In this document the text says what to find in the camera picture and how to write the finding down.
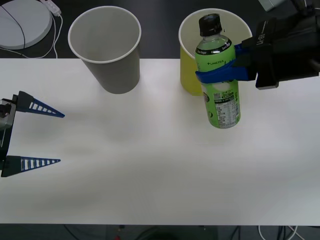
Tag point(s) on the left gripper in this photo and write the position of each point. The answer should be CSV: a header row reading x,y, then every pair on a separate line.
x,y
8,140

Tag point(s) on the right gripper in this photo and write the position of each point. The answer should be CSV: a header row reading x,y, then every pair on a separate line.
x,y
265,62

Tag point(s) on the green plastic bottle black cap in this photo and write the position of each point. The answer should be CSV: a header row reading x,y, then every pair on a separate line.
x,y
222,110

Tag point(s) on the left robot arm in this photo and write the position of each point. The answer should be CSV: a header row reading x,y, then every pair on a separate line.
x,y
3,120

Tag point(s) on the yellow-green plastic waste bin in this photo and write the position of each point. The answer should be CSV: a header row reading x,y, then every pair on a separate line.
x,y
187,75

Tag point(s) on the white round disc base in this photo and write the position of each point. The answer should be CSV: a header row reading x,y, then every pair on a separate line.
x,y
32,22

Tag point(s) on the grey plastic waste bin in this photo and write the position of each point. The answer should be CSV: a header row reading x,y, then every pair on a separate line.
x,y
117,75

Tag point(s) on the white power strip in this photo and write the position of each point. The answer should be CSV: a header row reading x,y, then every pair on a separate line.
x,y
53,7

